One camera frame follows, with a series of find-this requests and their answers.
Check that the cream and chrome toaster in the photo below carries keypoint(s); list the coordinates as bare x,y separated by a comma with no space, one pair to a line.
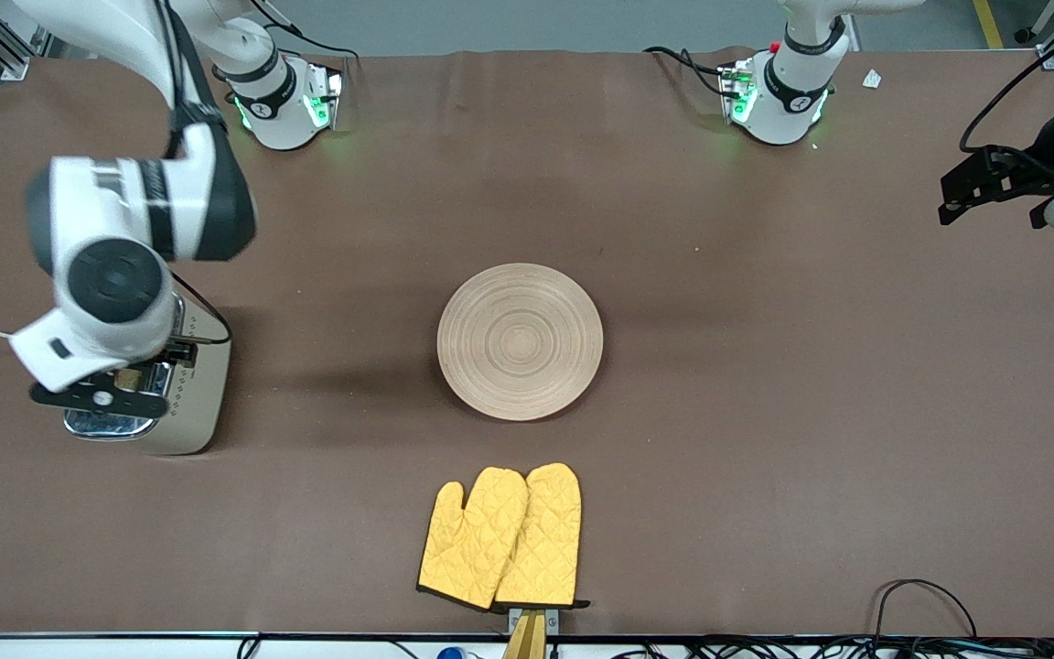
202,403

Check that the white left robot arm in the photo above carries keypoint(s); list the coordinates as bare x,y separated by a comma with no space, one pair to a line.
788,91

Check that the small blue object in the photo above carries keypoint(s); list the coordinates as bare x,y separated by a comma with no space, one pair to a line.
449,653

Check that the small white paper scrap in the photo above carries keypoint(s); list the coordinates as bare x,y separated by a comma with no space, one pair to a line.
872,79

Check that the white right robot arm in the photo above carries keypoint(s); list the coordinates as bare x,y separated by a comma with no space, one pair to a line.
115,284

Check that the brown table cover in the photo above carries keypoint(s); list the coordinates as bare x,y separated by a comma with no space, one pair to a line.
765,366

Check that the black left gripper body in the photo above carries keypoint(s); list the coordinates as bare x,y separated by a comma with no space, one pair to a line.
1036,170

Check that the wooden clamp with metal bracket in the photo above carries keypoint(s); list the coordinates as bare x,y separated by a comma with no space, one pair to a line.
527,636

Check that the yellow quilted oven mitt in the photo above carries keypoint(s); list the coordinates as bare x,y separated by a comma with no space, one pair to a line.
545,540
472,540

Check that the round wooden plate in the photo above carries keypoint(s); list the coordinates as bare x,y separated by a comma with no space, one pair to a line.
520,341

